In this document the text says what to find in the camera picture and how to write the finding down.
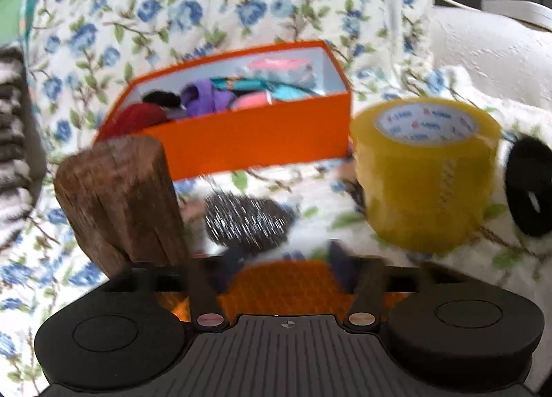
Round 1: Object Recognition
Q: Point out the yellow packing tape roll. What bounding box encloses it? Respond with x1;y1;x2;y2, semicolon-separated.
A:
349;99;503;255

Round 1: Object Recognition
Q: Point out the black hair ring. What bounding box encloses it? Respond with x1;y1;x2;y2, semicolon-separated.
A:
505;135;552;237

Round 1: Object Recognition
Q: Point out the red fuzzy sock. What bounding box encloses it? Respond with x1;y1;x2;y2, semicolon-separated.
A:
102;103;173;139

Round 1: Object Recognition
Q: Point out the green patterned cloth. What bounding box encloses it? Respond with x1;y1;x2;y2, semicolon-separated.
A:
0;0;46;46

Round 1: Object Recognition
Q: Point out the dark brown scrunchie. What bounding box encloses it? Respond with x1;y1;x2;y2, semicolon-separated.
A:
141;91;183;110

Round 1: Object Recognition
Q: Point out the teal snack packet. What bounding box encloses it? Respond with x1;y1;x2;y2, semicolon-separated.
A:
211;76;277;93

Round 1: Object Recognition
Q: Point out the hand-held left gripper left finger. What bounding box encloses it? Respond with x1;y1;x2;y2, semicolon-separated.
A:
106;248;244;329

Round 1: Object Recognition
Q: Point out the orange cardboard box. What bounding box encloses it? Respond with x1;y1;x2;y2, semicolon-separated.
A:
94;40;352;180

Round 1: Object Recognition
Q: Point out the brown wood block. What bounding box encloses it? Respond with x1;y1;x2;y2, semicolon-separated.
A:
54;135;189;279

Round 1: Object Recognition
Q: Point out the leopard print scrunchie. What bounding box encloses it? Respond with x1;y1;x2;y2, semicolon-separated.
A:
204;191;299;257

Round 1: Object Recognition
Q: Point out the purple fleece glove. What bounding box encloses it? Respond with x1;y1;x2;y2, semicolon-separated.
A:
166;81;237;118

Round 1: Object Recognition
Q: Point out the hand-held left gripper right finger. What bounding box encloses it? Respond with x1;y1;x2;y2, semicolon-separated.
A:
330;244;458;329

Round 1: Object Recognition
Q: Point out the brown white striped fuzzy blanket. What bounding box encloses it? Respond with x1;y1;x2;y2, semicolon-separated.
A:
0;48;48;225

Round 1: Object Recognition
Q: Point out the blue floral blanket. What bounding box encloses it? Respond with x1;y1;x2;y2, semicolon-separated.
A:
0;0;552;393

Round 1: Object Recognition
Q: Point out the white plastic bar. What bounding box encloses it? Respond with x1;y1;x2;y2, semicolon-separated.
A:
481;0;552;31

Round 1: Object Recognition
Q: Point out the orange honeycomb silicone mat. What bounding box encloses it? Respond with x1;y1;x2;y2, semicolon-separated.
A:
170;260;404;324

